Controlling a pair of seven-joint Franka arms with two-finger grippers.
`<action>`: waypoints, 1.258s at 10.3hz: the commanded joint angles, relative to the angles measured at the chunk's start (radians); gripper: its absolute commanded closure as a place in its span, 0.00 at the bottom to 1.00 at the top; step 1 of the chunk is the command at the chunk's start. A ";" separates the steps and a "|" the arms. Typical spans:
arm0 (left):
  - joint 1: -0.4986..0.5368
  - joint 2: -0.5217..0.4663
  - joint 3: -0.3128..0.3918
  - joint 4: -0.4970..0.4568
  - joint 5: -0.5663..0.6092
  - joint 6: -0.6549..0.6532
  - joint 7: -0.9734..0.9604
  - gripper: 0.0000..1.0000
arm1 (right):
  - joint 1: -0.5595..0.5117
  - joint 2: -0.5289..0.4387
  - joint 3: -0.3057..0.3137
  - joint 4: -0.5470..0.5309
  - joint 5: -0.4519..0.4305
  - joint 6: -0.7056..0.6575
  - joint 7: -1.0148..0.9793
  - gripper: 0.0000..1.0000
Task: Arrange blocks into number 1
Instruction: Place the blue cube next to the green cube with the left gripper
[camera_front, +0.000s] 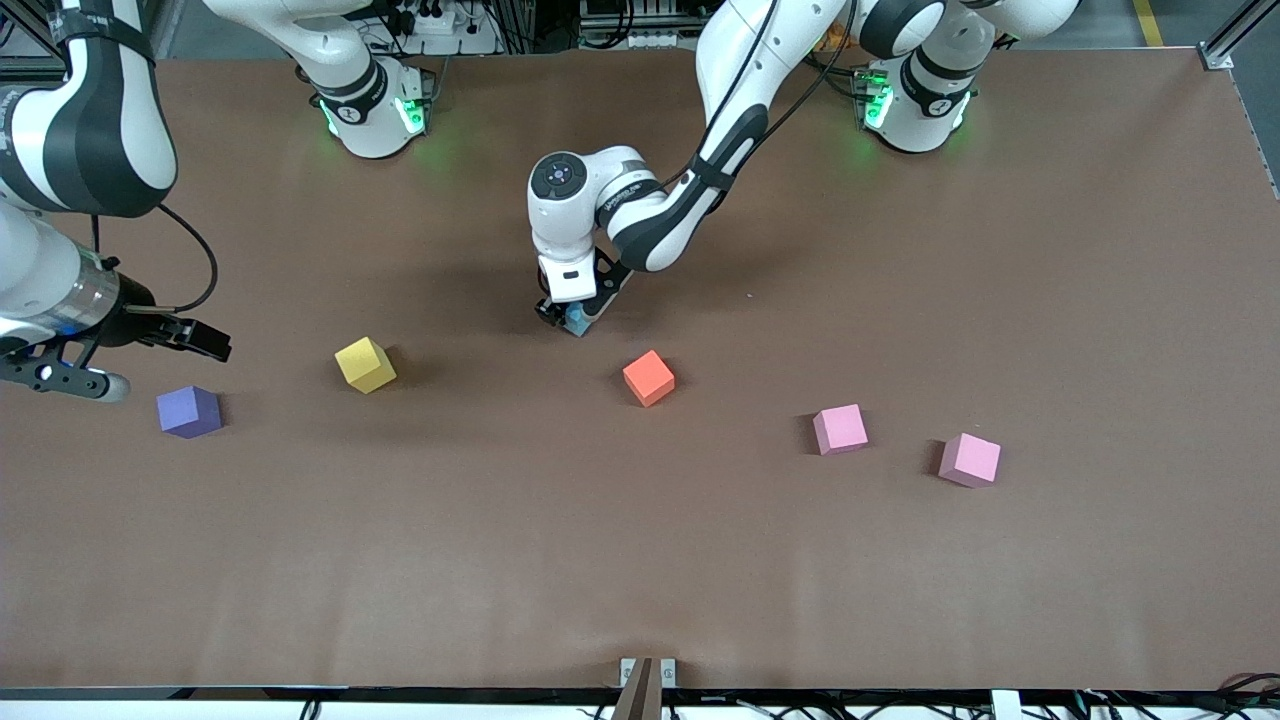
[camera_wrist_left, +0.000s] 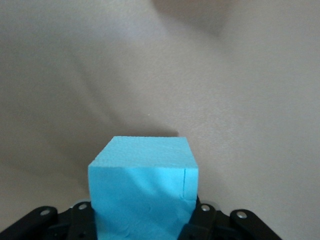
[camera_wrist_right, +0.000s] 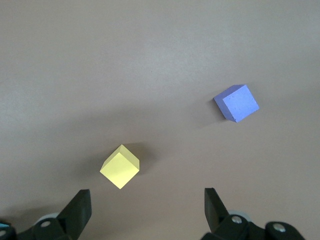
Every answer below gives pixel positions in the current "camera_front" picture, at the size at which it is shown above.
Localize orchid pink foam cube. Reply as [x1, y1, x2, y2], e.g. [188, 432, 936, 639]
[938, 433, 1002, 489]

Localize purple foam cube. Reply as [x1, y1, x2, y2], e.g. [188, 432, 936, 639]
[156, 386, 223, 440]

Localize brown table cover mat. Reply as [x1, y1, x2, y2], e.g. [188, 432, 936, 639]
[0, 48, 1280, 693]

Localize aluminium frame profile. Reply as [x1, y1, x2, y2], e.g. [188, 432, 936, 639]
[1200, 0, 1280, 73]

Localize yellow foam cube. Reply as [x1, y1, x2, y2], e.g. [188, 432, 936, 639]
[334, 337, 398, 394]

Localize black and red cable bundle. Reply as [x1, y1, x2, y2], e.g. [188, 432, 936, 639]
[1075, 672, 1280, 720]

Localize grey equipment rack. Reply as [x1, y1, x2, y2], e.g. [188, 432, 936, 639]
[578, 0, 716, 51]

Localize white power strip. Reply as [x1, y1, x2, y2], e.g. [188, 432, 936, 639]
[395, 5, 501, 57]

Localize brown upright bar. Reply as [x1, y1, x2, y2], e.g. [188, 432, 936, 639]
[611, 657, 664, 720]

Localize orange foam cube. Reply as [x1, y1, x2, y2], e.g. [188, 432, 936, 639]
[622, 350, 677, 409]

